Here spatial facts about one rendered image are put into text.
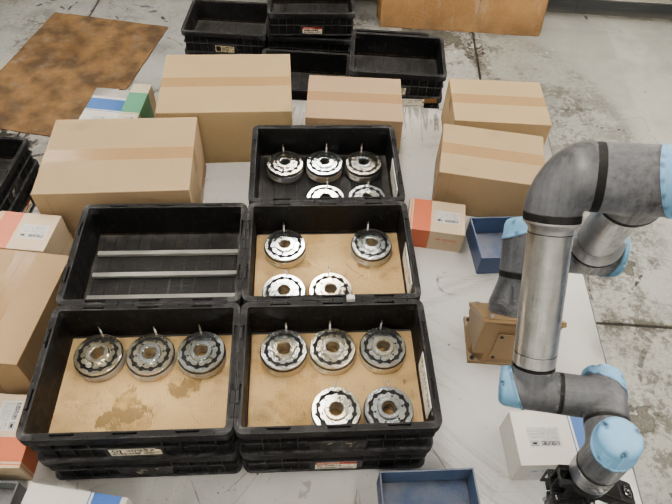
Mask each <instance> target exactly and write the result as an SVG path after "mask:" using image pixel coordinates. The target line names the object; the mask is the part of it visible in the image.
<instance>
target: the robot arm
mask: <svg viewBox="0 0 672 504"><path fill-rule="evenodd" d="M585 211H586V212H590V214H589V215H588V216H587V217H584V218H583V213H584V212H585ZM659 217H664V218H667V219H672V145H669V144H668V143H664V144H645V143H623V142H603V141H581V142H577V143H574V144H571V145H569V146H567V147H565V148H563V149H561V150H560V151H558V152H557V153H556V154H554V155H553V156H552V157H551V158H550V159H549V160H548V161H547V162H546V163H545V164H544V165H543V167H542V168H541V169H540V170H539V172H538V173H537V175H536V176H535V178H534V179H533V181H532V183H531V185H530V187H529V190H528V192H527V195H526V198H525V202H524V208H523V216H522V217H512V218H509V219H508V220H506V222H505V224H504V230H503V236H502V247H501V257H500V267H499V277H498V280H497V283H496V285H495V287H494V289H493V292H492V294H491V296H490V298H489V302H488V310H489V311H491V312H493V313H496V314H499V315H503V316H508V317H513V318H517V324H516V333H515V342H514V351H513V361H512V365H503V366H502V367H501V369H500V375H499V385H498V400H499V402H500V403H501V404H502V405H504V406H508V407H514V408H519V409H521V410H531V411H538V412H545V413H552V414H559V415H565V416H572V417H578V418H583V426H584V433H585V442H584V444H583V445H582V447H581V448H580V450H579V451H578V452H577V453H576V455H575V456H574V457H573V459H572V460H571V462H570V465H562V464H558V466H557V467H556V469H547V470H546V472H545V473H544V474H543V476H542V477H541V479H540V481H543V482H545V485H546V490H550V491H547V492H546V496H544V497H543V498H542V500H543V501H544V504H596V503H595V501H597V500H599V501H602V502H605V503H607V504H636V503H635V499H634V494H633V491H632V489H631V486H630V484H629V483H628V482H625V481H623V480H620V478H621V477H622V476H623V475H624V474H625V473H626V472H627V471H628V470H630V469H631V468H632V467H634V466H635V464H636V463H637V461H638V460H639V457H640V456H641V455H642V453H643V450H644V439H643V436H642V435H641V433H640V432H639V430H638V428H637V427H636V426H635V425H634V424H633V423H632V422H631V421H630V412H629V403H628V398H629V394H628V391H627V386H626V381H625V377H624V375H623V373H622V372H621V371H620V370H619V369H618V368H616V367H614V366H612V365H608V364H599V365H590V366H587V367H586V368H584V369H583V371H582V373H581V375H577V374H569V373H562V372H555V371H556V363H557V355H558V348H559V340H560V333H561V325H562V318H563V311H564V303H565V296H566V288H567V281H568V274H569V273H573V274H584V275H594V276H599V277H615V276H618V275H620V274H621V273H622V272H623V270H624V269H625V267H626V263H627V262H628V259H629V255H630V246H631V243H630V235H631V234H632V233H633V232H634V230H635V229H636V228H639V227H644V226H647V225H649V224H651V223H653V222H654V221H656V220H657V219H658V218H659ZM547 474H548V478H545V476H546V475H547Z"/></svg>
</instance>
